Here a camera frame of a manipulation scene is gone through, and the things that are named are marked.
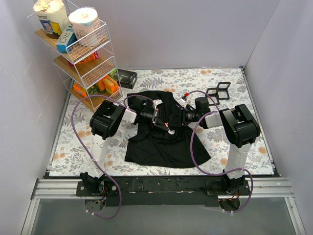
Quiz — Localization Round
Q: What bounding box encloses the black t-shirt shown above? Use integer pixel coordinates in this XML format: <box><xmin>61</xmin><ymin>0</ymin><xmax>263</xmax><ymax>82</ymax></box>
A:
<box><xmin>125</xmin><ymin>91</ymin><xmax>211</xmax><ymax>168</ymax></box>

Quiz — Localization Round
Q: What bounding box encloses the black display case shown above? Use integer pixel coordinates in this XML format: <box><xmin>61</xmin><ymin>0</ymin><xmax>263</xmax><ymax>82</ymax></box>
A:
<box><xmin>217</xmin><ymin>82</ymin><xmax>231</xmax><ymax>100</ymax></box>
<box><xmin>206</xmin><ymin>88</ymin><xmax>220</xmax><ymax>106</ymax></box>

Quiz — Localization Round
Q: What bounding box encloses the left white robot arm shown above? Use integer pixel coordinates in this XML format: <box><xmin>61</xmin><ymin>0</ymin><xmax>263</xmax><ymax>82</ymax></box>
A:
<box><xmin>80</xmin><ymin>95</ymin><xmax>169</xmax><ymax>196</ymax></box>

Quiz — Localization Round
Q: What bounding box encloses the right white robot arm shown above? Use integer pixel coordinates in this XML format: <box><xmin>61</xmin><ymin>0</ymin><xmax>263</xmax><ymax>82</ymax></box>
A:
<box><xmin>167</xmin><ymin>97</ymin><xmax>261</xmax><ymax>195</ymax></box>

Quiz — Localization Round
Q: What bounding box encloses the black box on table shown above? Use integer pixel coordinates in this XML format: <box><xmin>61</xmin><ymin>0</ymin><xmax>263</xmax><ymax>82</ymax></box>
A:
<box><xmin>117</xmin><ymin>69</ymin><xmax>137</xmax><ymax>89</ymax></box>

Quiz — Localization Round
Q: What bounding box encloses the yellow orange box bottom shelf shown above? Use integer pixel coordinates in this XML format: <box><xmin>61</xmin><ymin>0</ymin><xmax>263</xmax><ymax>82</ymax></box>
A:
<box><xmin>95</xmin><ymin>75</ymin><xmax>119</xmax><ymax>95</ymax></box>

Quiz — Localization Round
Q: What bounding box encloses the green box bottom shelf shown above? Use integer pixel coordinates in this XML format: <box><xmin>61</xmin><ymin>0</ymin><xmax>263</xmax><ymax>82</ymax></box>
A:
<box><xmin>87</xmin><ymin>86</ymin><xmax>98</xmax><ymax>95</ymax></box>

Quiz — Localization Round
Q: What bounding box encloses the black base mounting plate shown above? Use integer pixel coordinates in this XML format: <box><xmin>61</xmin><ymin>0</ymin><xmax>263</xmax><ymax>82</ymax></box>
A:
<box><xmin>76</xmin><ymin>173</ymin><xmax>250</xmax><ymax>207</ymax></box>

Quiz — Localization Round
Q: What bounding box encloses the orange box bottom left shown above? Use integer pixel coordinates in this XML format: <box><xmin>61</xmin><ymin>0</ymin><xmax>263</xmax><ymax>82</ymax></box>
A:
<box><xmin>73</xmin><ymin>83</ymin><xmax>89</xmax><ymax>97</ymax></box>

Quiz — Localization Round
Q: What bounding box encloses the orange snack box middle shelf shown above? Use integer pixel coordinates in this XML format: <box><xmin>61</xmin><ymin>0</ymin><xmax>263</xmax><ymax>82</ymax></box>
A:
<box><xmin>76</xmin><ymin>51</ymin><xmax>99</xmax><ymax>65</ymax></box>

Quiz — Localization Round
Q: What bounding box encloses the wrapped toilet paper roll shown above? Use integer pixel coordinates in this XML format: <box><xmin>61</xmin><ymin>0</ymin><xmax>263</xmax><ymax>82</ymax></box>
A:
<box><xmin>68</xmin><ymin>7</ymin><xmax>101</xmax><ymax>47</ymax></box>

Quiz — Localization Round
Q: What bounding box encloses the blue and white box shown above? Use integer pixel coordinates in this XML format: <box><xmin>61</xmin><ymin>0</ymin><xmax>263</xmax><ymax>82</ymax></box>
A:
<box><xmin>56</xmin><ymin>22</ymin><xmax>77</xmax><ymax>53</ymax></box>

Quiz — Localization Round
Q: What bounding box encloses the paper-wrapped jar with label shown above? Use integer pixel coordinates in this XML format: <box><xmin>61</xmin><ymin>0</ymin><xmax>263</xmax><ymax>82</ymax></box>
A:
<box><xmin>33</xmin><ymin>0</ymin><xmax>69</xmax><ymax>39</ymax></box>

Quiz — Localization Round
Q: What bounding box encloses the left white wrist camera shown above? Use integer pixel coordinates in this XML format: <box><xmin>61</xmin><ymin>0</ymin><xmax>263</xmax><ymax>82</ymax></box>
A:
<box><xmin>152</xmin><ymin>99</ymin><xmax>163</xmax><ymax>110</ymax></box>

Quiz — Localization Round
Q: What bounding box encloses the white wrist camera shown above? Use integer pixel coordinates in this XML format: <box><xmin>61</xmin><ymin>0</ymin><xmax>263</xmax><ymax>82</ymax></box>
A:
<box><xmin>180</xmin><ymin>93</ymin><xmax>191</xmax><ymax>109</ymax></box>
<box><xmin>152</xmin><ymin>99</ymin><xmax>163</xmax><ymax>110</ymax></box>

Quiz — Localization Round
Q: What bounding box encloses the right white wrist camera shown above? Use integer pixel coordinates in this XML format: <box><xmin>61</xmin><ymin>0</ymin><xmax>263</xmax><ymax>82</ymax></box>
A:
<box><xmin>180</xmin><ymin>93</ymin><xmax>191</xmax><ymax>109</ymax></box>

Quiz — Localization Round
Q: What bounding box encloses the white wire shelf rack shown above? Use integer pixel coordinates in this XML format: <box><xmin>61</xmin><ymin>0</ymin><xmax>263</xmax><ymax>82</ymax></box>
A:
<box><xmin>28</xmin><ymin>0</ymin><xmax>122</xmax><ymax>112</ymax></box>

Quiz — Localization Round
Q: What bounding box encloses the aluminium frame rail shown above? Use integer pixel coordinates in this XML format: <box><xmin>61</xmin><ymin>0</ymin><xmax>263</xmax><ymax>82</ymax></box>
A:
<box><xmin>21</xmin><ymin>177</ymin><xmax>306</xmax><ymax>235</ymax></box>

